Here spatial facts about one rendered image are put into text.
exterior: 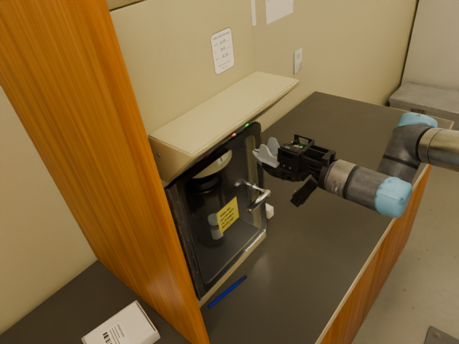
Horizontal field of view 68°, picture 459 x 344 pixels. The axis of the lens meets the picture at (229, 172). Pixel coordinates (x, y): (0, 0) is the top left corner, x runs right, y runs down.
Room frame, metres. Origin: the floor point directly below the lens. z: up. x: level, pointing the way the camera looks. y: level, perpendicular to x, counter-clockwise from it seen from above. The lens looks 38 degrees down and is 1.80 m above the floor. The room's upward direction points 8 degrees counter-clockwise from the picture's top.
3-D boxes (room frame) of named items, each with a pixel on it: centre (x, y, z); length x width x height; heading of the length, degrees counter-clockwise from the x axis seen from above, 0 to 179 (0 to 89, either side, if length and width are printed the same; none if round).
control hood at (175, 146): (0.59, -0.02, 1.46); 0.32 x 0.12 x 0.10; 135
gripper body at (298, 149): (0.60, -0.17, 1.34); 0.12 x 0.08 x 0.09; 45
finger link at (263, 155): (0.66, -0.09, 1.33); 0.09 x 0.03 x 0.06; 45
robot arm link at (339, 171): (0.54, -0.23, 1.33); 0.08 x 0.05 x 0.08; 135
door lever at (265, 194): (0.66, -0.06, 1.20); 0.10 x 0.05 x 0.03; 135
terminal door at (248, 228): (0.63, 0.02, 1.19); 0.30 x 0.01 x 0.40; 135
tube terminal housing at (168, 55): (0.72, 0.11, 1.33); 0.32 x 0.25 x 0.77; 135
